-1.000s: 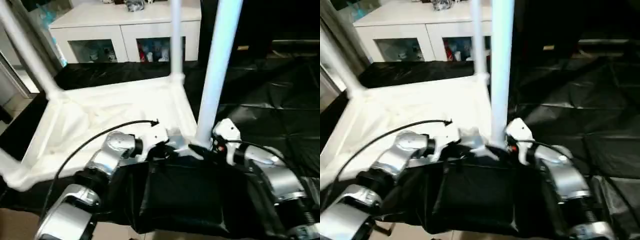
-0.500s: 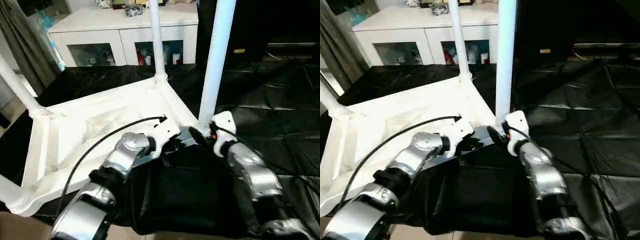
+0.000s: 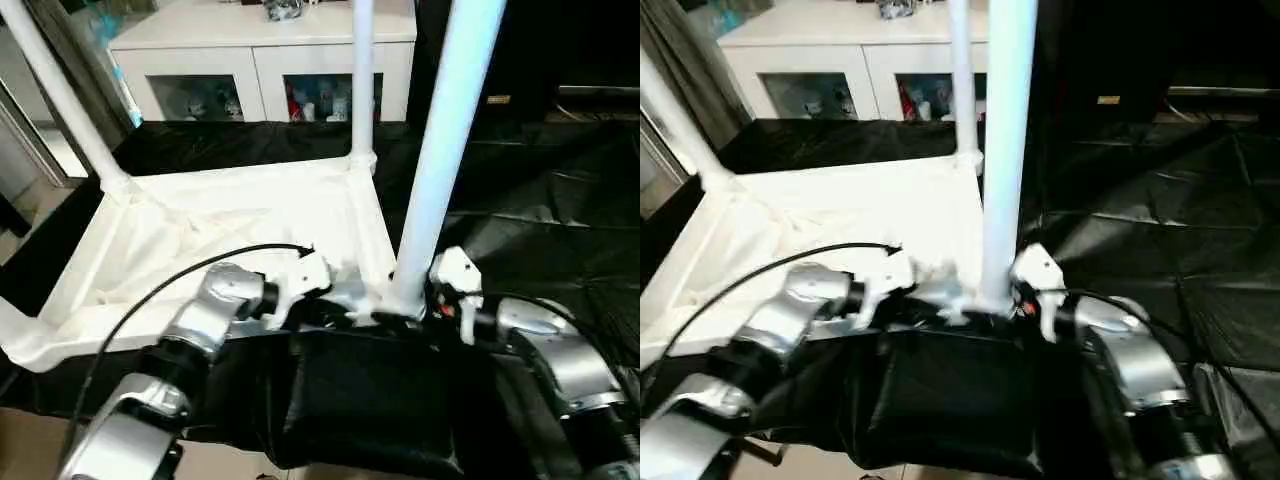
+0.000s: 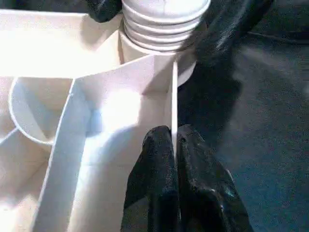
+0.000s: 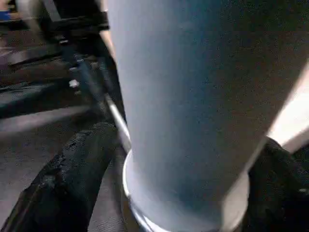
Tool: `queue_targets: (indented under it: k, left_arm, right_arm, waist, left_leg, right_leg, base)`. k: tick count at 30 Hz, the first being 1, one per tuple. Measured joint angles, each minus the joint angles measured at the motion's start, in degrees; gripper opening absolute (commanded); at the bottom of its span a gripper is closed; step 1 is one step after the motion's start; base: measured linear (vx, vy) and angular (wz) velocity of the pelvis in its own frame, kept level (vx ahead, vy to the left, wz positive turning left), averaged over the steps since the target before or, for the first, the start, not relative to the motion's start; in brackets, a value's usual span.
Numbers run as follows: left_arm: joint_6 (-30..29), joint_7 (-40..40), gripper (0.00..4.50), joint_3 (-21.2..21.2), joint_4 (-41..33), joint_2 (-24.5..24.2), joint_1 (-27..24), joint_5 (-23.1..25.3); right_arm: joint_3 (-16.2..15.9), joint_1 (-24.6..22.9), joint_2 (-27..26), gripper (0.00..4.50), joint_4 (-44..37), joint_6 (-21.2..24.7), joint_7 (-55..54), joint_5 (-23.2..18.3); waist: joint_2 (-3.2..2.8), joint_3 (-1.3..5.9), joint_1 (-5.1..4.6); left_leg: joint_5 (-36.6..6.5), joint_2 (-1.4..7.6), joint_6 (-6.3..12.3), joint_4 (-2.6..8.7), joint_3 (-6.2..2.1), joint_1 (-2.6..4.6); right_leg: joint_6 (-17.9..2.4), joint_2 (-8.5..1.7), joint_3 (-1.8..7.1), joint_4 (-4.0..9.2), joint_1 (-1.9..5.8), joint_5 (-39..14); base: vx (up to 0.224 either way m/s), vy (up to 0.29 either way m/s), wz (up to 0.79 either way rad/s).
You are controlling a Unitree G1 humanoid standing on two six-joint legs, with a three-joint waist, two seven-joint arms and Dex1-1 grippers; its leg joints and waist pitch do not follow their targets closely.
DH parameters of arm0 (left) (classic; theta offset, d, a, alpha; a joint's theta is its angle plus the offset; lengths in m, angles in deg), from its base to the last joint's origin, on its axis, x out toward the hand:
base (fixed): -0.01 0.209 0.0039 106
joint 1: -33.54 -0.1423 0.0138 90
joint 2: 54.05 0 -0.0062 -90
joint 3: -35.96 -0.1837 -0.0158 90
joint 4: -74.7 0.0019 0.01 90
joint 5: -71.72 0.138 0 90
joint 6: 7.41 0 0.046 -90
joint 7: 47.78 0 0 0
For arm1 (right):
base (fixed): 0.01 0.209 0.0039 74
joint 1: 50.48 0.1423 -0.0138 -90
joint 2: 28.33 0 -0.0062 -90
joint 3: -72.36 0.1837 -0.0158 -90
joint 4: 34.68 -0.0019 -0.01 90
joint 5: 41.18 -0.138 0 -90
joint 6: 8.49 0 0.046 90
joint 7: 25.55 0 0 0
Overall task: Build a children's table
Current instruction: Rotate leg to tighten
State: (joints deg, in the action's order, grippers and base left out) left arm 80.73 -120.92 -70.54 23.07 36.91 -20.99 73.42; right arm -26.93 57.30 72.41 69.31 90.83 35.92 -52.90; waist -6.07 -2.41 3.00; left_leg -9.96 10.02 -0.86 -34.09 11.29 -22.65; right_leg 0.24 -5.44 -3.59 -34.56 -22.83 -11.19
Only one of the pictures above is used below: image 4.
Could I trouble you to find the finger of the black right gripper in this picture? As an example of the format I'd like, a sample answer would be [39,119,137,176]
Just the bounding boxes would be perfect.
[86,0,124,23]
[193,0,276,68]

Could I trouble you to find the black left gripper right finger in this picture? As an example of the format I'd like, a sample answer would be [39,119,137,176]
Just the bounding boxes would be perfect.
[176,125,253,232]

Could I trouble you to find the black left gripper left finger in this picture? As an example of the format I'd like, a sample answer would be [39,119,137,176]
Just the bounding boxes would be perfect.
[120,126,177,232]

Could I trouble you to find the white plastic table leg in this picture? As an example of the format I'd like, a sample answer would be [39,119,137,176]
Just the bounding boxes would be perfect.
[120,0,211,53]

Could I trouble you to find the white upturned plastic table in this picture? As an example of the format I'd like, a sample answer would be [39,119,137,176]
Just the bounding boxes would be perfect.
[0,9,198,232]

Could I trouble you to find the black work mat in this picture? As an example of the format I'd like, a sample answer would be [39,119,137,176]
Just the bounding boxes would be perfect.
[0,0,309,232]

